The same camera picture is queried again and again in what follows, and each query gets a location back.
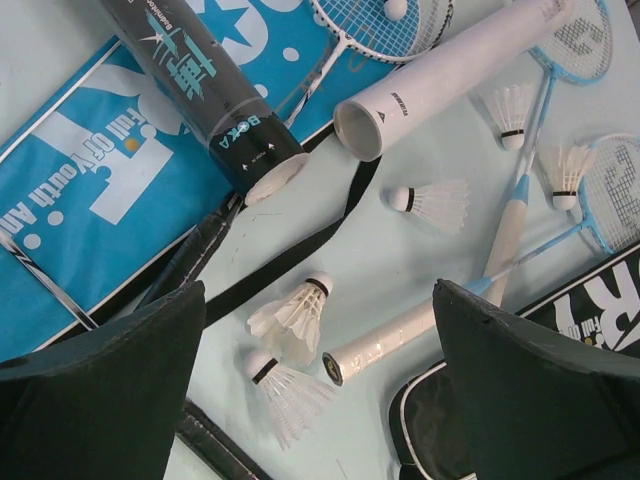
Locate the black shuttlecock tube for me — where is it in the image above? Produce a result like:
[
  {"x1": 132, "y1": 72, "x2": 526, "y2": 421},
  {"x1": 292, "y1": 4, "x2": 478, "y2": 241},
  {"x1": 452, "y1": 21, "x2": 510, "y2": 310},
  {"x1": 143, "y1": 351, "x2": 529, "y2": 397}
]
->
[{"x1": 98, "y1": 0, "x2": 309, "y2": 206}]

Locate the plastic shuttlecock front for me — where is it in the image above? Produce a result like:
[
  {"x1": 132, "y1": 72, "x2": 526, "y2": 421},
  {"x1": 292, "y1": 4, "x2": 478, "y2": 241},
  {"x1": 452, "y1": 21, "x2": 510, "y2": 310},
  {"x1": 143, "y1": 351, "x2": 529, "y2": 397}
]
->
[{"x1": 244, "y1": 349, "x2": 337, "y2": 450}]

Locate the white shuttlecock tube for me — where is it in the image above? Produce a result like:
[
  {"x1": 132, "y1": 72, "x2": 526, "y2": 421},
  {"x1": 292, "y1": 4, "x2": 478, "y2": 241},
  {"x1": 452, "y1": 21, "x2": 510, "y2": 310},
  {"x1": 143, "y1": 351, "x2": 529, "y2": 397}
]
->
[{"x1": 333, "y1": 0, "x2": 574, "y2": 162}]

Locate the blue racket near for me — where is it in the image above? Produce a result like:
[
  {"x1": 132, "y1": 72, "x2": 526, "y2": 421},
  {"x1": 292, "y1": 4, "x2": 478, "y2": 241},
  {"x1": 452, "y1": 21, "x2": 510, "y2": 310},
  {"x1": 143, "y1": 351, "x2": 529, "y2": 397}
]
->
[{"x1": 322, "y1": 134, "x2": 639, "y2": 386}]

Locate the blue racket cover bag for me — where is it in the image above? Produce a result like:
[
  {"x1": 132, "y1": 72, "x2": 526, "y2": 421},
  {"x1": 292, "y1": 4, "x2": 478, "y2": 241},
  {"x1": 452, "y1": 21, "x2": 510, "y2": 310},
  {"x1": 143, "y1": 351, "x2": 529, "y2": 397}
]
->
[{"x1": 1, "y1": 1, "x2": 393, "y2": 362}]

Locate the white racket on blue bag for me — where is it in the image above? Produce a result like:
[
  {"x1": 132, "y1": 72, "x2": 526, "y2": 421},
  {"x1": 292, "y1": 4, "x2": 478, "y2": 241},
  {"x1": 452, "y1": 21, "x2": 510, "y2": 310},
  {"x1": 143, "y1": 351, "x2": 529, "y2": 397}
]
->
[{"x1": 285, "y1": 0, "x2": 455, "y2": 127}]

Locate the black racket cover bag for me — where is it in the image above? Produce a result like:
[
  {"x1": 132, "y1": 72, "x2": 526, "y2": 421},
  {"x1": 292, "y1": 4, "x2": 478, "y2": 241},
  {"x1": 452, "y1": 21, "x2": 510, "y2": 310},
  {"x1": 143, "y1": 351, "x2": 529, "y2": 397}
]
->
[{"x1": 387, "y1": 254, "x2": 640, "y2": 480}]

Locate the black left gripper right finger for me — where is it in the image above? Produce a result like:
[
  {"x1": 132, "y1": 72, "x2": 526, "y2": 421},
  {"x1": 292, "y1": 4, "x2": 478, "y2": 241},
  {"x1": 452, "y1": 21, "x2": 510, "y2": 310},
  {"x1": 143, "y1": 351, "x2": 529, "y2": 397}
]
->
[{"x1": 433, "y1": 279, "x2": 639, "y2": 479}]

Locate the white racket black grip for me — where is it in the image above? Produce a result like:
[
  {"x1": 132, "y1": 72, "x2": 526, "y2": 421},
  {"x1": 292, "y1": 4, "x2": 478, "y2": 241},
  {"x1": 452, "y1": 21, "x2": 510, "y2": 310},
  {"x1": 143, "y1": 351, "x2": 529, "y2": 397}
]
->
[{"x1": 1, "y1": 193, "x2": 269, "y2": 479}]

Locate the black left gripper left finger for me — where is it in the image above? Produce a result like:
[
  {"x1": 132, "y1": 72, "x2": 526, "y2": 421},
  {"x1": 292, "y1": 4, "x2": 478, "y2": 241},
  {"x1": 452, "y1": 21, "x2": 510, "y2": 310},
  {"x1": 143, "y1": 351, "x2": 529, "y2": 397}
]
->
[{"x1": 1, "y1": 281, "x2": 206, "y2": 479}]

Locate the feather shuttlecock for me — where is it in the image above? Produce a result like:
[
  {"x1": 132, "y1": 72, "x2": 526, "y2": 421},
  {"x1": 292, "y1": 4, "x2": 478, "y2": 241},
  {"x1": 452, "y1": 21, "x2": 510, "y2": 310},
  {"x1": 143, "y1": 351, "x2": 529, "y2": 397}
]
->
[{"x1": 247, "y1": 272, "x2": 333, "y2": 367}]

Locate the blue racket far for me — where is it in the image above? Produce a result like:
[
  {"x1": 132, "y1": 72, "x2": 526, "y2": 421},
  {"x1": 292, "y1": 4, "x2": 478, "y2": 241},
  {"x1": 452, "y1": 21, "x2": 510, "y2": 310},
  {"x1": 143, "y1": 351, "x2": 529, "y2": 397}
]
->
[{"x1": 484, "y1": 0, "x2": 613, "y2": 276}]

